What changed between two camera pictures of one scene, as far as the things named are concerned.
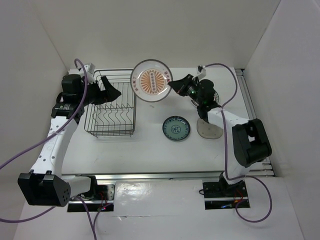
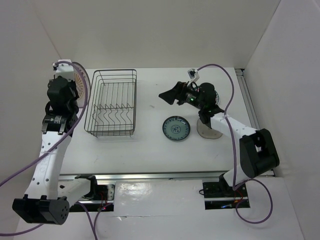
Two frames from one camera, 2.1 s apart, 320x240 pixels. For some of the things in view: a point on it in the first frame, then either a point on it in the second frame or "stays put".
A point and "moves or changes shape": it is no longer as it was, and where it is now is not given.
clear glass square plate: [208, 130] stays put
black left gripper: [110, 94] -> [72, 84]
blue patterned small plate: [176, 128] stays put
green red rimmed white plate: [216, 98] stays put
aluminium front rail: [178, 177] stays put
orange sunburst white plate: [149, 80] moves or changes shape
